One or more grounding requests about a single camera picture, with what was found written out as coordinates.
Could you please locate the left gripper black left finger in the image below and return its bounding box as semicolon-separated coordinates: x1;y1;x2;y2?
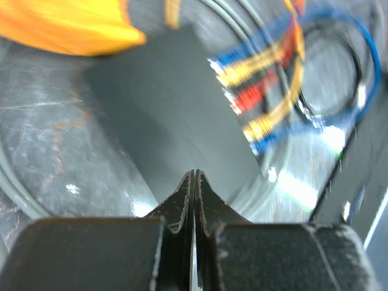
1;172;195;290

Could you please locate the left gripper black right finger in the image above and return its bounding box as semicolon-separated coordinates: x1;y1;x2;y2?
194;170;381;290

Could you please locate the black network switch box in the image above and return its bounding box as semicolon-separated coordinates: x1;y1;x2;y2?
84;25;261;201

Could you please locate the yellow network cable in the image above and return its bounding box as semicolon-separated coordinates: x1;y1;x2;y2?
165;0;306;143
216;42;283;89

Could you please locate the orange Mickey Mouse pillow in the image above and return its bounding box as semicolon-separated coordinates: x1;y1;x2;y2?
1;1;146;56

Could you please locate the blue network cable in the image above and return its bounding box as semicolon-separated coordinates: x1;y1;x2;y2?
212;5;383;157

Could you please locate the red network cable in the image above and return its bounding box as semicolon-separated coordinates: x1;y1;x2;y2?
230;0;307;116

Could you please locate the black network cable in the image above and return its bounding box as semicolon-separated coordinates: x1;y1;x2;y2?
296;27;373;119

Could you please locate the grey network cable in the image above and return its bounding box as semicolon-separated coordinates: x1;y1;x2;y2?
0;0;273;219

